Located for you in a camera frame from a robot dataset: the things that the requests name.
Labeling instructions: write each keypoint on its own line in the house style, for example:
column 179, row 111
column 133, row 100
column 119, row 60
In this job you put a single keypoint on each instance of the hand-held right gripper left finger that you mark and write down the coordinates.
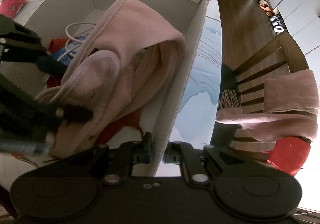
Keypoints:
column 148, row 149

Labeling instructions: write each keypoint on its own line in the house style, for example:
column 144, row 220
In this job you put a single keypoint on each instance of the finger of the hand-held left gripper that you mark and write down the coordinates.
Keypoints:
column 52, row 66
column 77, row 115

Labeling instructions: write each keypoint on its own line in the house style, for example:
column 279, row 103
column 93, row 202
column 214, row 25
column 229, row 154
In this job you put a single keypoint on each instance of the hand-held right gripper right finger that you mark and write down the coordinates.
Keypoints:
column 172, row 154

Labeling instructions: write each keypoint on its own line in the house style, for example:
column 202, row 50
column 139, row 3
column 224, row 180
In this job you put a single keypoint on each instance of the blue tissue pack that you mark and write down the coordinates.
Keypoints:
column 75, row 44

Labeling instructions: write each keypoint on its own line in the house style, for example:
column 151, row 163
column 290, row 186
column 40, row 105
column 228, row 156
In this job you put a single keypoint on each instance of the pink fleece cloth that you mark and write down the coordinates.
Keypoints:
column 130, row 39

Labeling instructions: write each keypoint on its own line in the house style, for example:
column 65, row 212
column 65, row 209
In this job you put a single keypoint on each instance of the pink plush toy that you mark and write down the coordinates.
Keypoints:
column 12, row 4

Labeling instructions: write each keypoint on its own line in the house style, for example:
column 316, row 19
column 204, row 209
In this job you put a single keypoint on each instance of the printed table mat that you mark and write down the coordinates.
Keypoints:
column 207, row 64

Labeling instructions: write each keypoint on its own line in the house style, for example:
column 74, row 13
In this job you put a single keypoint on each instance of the red seat cushion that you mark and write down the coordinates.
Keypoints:
column 290, row 156

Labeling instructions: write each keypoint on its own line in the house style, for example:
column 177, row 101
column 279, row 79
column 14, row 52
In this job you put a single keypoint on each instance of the pink scarf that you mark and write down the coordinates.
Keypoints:
column 287, row 94

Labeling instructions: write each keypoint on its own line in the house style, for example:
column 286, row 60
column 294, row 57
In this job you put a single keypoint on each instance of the wooden chair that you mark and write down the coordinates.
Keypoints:
column 295, row 54

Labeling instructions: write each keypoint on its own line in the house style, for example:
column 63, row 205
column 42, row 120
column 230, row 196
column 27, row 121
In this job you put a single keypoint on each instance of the row of shoes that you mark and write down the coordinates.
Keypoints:
column 272, row 17

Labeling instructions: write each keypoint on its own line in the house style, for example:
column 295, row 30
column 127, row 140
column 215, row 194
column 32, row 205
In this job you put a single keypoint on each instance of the white wall cabinet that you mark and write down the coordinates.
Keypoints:
column 300, row 9

